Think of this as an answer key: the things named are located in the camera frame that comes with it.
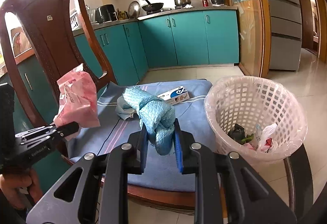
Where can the grey refrigerator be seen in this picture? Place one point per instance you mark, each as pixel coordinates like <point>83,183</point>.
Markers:
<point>286,31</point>

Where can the dark grey plastic bag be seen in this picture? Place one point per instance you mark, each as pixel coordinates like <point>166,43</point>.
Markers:
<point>237,133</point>

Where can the clear trash bin liner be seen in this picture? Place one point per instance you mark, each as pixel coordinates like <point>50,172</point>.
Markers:
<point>255,119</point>

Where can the green crumpled wrapper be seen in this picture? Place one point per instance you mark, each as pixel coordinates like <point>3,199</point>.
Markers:
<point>247,139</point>

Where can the blue white small box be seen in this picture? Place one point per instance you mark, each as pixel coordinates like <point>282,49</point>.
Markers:
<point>175,96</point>

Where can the light blue mesh cloth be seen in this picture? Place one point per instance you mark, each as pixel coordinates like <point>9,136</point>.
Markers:
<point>155,115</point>

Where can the glass sliding door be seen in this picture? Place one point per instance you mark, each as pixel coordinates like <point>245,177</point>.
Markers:
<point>255,35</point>

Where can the blue seat cushion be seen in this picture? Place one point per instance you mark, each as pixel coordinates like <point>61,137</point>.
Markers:
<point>161,172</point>

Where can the small red bottle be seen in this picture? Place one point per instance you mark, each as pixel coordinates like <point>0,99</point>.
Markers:
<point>204,3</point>

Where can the white plastic bag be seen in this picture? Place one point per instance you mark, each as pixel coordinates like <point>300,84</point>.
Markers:
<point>262,134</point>

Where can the teal kitchen cabinets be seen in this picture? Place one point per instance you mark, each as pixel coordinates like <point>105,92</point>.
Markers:
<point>189,38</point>

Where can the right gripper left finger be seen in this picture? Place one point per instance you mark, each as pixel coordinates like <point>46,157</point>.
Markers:
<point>94,189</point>

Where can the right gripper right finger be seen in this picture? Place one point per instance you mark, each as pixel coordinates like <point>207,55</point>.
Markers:
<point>230,181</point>

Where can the black wok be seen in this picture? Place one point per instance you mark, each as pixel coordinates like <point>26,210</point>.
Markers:
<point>152,7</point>

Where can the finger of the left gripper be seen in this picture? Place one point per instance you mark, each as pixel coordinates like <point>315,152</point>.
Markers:
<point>66,130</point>

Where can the pink printed plastic bag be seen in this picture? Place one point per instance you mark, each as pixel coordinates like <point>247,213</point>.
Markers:
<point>77,101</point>

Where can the red snack wrapper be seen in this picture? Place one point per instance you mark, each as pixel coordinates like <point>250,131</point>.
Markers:
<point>268,144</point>

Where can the steel pot lid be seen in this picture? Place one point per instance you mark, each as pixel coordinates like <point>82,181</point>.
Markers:
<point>134,9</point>

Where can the white plastic trash basket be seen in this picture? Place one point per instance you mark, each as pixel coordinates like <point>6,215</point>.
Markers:
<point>255,116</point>

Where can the person's left hand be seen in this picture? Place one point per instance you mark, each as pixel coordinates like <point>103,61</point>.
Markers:
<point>10,183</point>

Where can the dark wooden chair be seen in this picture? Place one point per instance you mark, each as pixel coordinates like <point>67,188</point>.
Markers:
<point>46,24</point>

